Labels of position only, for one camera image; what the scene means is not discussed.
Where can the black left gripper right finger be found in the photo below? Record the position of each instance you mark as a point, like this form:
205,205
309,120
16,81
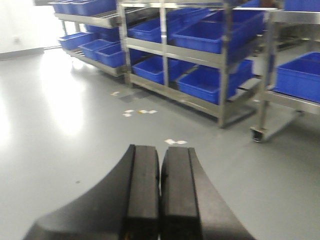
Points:
191,207

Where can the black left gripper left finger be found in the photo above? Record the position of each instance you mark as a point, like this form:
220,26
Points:
124,205

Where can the middle steel shelf rack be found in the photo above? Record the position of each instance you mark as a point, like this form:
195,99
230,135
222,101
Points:
135,12

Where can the steel shelf rack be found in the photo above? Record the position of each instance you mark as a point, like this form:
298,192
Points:
107,20
135,12

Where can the left steel shelf rack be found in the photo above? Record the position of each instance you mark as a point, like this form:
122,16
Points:
107,20

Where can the right wheeled steel rack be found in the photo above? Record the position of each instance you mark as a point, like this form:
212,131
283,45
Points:
265,93

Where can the blue crate lower right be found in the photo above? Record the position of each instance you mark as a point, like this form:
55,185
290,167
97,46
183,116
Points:
204,82

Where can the blue crate lower left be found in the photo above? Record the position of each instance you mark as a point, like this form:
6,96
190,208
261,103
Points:
153,70

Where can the blue crate on cart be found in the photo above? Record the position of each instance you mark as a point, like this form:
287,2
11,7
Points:
300,77

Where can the blue crate upper right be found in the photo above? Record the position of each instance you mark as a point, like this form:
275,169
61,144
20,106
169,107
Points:
207,34

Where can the blue crate upper left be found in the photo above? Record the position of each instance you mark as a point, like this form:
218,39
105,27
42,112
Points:
176,20

